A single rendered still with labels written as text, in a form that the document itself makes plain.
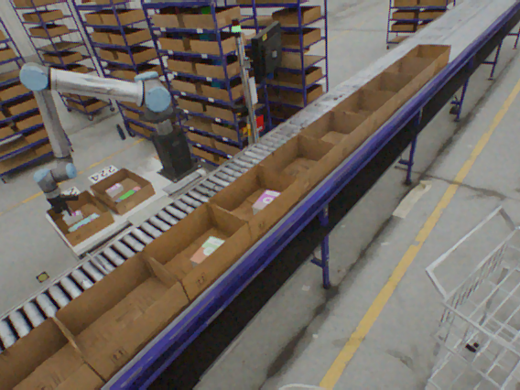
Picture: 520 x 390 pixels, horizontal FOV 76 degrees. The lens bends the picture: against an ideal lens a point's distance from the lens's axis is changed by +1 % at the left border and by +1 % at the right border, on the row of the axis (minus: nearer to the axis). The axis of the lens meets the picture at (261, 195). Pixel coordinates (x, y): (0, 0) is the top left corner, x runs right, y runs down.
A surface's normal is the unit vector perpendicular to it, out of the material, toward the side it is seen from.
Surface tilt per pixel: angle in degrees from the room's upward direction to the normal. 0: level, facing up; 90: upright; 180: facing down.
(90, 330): 1
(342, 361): 0
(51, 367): 2
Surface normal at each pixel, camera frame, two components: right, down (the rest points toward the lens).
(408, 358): -0.14, -0.78
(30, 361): 0.75, 0.30
